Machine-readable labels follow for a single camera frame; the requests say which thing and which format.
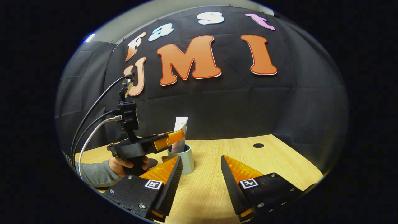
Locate white toothpaste tube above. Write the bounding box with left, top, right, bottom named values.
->
left=171, top=117, right=189, bottom=153

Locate black cable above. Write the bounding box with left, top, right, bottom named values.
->
left=72, top=109, right=122, bottom=164
left=70, top=75, right=135, bottom=162

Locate black backdrop cloth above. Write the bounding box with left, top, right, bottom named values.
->
left=55, top=6, right=349, bottom=173

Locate light blue cup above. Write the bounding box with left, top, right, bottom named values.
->
left=167, top=144, right=195, bottom=175

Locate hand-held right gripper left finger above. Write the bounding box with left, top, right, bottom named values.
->
left=103, top=156, right=183, bottom=223

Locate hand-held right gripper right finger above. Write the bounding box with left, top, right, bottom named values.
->
left=220, top=155, right=318, bottom=222

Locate wooden desktop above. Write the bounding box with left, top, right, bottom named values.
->
left=75, top=134, right=324, bottom=224

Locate white cable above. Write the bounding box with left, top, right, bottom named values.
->
left=78, top=116, right=123, bottom=181

